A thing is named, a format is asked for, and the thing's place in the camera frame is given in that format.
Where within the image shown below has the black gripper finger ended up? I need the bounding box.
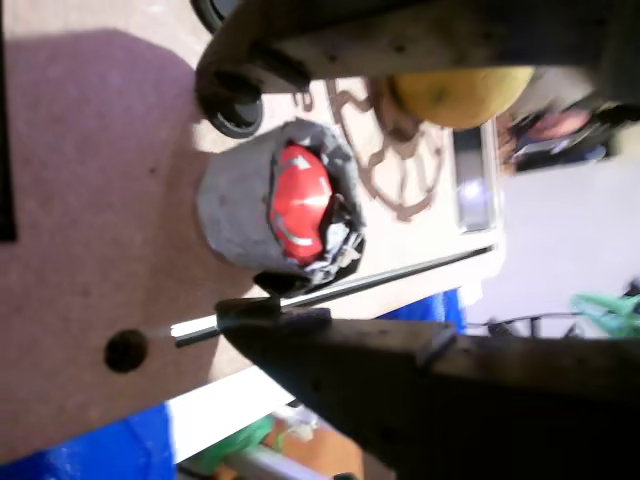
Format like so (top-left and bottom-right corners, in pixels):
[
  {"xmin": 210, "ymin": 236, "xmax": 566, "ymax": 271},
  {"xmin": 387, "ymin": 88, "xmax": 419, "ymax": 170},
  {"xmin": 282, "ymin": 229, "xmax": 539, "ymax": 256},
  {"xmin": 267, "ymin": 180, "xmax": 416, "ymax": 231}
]
[
  {"xmin": 194, "ymin": 0, "xmax": 640, "ymax": 119},
  {"xmin": 214, "ymin": 297, "xmax": 640, "ymax": 480}
]

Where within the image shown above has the red taped rotary button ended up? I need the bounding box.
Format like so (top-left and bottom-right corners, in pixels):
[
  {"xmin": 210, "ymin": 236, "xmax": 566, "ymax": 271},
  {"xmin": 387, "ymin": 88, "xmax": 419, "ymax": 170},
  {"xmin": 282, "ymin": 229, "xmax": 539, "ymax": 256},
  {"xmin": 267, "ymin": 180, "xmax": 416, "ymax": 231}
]
[{"xmin": 197, "ymin": 118, "xmax": 367, "ymax": 296}]

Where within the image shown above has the yellow round fruit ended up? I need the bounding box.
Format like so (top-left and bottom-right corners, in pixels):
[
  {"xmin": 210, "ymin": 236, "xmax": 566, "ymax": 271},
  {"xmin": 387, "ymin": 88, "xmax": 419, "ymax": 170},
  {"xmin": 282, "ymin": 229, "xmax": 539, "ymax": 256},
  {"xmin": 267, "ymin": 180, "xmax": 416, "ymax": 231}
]
[{"xmin": 392, "ymin": 64, "xmax": 536, "ymax": 132}]

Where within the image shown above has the blue rover wheel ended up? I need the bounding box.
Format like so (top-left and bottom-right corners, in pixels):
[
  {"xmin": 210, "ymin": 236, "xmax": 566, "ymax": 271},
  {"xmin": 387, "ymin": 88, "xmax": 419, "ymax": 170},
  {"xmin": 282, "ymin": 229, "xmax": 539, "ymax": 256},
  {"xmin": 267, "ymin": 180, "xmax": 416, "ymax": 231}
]
[
  {"xmin": 374, "ymin": 287, "xmax": 469, "ymax": 326},
  {"xmin": 0, "ymin": 402, "xmax": 176, "ymax": 480}
]

